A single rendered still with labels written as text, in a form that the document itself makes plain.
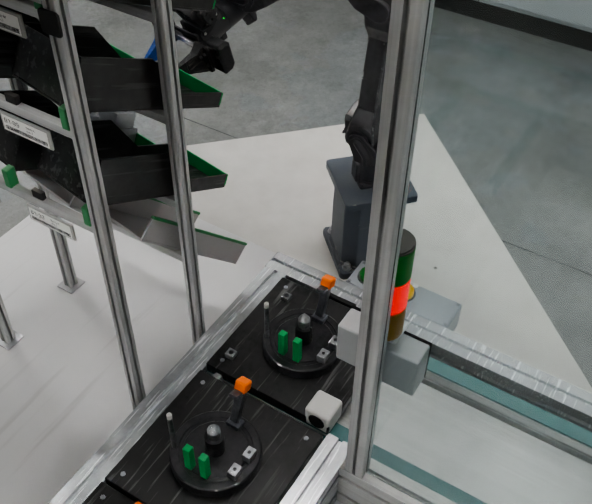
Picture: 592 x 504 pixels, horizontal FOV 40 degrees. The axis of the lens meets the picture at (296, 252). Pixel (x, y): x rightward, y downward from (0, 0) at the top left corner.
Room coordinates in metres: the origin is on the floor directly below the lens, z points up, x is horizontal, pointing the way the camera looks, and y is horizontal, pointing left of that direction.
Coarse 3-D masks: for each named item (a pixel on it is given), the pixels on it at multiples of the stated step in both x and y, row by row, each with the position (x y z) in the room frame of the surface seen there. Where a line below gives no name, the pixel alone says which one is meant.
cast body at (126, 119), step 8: (104, 112) 1.16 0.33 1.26; (112, 112) 1.15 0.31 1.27; (120, 112) 1.15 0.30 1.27; (128, 112) 1.16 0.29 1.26; (112, 120) 1.14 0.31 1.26; (120, 120) 1.14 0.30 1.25; (128, 120) 1.16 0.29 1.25; (120, 128) 1.14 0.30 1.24; (128, 128) 1.16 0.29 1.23; (136, 128) 1.17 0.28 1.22; (128, 136) 1.15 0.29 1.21
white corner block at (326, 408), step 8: (320, 392) 0.78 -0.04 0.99; (312, 400) 0.76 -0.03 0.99; (320, 400) 0.76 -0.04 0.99; (328, 400) 0.76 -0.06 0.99; (336, 400) 0.76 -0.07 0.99; (312, 408) 0.75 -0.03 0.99; (320, 408) 0.75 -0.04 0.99; (328, 408) 0.75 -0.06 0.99; (336, 408) 0.75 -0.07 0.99; (312, 416) 0.74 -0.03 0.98; (320, 416) 0.74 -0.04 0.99; (328, 416) 0.73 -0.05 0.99; (336, 416) 0.75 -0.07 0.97; (312, 424) 0.74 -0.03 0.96; (320, 424) 0.73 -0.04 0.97; (328, 424) 0.73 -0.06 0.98
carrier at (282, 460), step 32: (192, 384) 0.81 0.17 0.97; (224, 384) 0.81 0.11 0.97; (160, 416) 0.74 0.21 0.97; (192, 416) 0.74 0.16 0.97; (224, 416) 0.73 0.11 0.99; (256, 416) 0.75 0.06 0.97; (160, 448) 0.69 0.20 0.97; (192, 448) 0.64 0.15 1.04; (224, 448) 0.67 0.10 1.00; (256, 448) 0.68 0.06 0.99; (288, 448) 0.69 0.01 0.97; (128, 480) 0.63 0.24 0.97; (160, 480) 0.63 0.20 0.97; (192, 480) 0.62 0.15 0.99; (224, 480) 0.62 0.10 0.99; (256, 480) 0.63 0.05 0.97; (288, 480) 0.63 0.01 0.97
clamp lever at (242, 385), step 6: (240, 378) 0.75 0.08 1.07; (246, 378) 0.75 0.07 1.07; (240, 384) 0.73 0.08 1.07; (246, 384) 0.73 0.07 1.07; (234, 390) 0.73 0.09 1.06; (240, 390) 0.73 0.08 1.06; (246, 390) 0.73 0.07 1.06; (234, 396) 0.72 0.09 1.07; (240, 396) 0.72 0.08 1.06; (234, 402) 0.73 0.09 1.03; (240, 402) 0.72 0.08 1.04; (234, 408) 0.72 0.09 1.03; (240, 408) 0.72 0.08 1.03; (234, 414) 0.72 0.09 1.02; (240, 414) 0.72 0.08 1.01; (234, 420) 0.71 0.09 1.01; (240, 420) 0.72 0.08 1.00
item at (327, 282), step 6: (324, 276) 0.96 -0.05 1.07; (330, 276) 0.96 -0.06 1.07; (324, 282) 0.95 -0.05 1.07; (330, 282) 0.95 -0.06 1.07; (318, 288) 0.94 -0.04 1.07; (324, 288) 0.94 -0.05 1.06; (330, 288) 0.94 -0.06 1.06; (324, 294) 0.94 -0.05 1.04; (318, 300) 0.94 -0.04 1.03; (324, 300) 0.94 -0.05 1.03; (318, 306) 0.94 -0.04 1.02; (324, 306) 0.94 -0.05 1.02; (318, 312) 0.93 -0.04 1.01; (324, 312) 0.94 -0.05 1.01
